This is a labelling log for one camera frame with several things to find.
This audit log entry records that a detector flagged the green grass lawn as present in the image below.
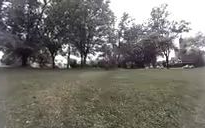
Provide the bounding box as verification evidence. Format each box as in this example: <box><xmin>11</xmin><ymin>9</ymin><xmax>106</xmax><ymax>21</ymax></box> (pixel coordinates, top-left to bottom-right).
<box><xmin>0</xmin><ymin>65</ymin><xmax>205</xmax><ymax>128</ymax></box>

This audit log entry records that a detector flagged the row of trees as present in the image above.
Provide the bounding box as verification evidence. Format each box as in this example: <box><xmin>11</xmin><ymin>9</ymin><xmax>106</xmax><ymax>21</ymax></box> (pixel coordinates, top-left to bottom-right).
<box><xmin>0</xmin><ymin>0</ymin><xmax>205</xmax><ymax>70</ymax></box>

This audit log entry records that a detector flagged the white car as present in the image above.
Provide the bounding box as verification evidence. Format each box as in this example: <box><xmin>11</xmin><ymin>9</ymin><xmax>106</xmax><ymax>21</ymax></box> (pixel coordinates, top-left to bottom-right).
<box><xmin>181</xmin><ymin>63</ymin><xmax>195</xmax><ymax>70</ymax></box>

